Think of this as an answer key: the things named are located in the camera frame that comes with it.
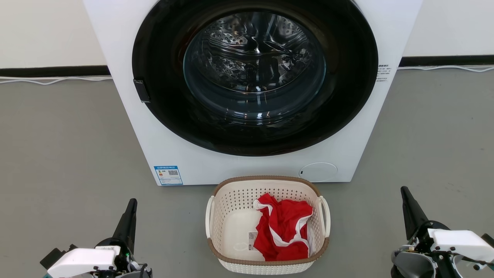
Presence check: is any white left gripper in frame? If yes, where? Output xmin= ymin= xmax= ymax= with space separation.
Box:
xmin=46 ymin=198 xmax=138 ymax=278

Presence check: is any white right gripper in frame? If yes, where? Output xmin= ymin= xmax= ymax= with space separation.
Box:
xmin=400 ymin=186 xmax=494 ymax=271

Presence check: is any white perforated laundry basket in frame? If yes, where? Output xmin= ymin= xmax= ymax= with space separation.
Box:
xmin=205 ymin=176 xmax=331 ymax=275

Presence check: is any blue energy label sticker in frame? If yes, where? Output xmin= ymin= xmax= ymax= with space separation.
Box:
xmin=154 ymin=166 xmax=183 ymax=186

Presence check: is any round white filter cover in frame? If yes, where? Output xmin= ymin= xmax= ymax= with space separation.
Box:
xmin=299 ymin=162 xmax=338 ymax=183

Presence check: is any red garment with white trim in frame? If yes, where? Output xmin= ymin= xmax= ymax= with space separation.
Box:
xmin=253 ymin=193 xmax=314 ymax=262

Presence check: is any small printed text sticker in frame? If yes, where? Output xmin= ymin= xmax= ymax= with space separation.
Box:
xmin=377 ymin=64 xmax=392 ymax=83

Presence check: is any white front-load washing machine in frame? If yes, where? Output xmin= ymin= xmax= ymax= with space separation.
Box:
xmin=83 ymin=0 xmax=423 ymax=186

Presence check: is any black round washer door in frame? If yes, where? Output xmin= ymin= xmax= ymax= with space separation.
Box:
xmin=132 ymin=0 xmax=379 ymax=157

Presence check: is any black door latch handle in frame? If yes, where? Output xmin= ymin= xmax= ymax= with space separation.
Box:
xmin=133 ymin=79 xmax=151 ymax=103

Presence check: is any white floor cable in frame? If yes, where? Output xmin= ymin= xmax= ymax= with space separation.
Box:
xmin=0 ymin=76 xmax=113 ymax=85
xmin=398 ymin=64 xmax=494 ymax=73

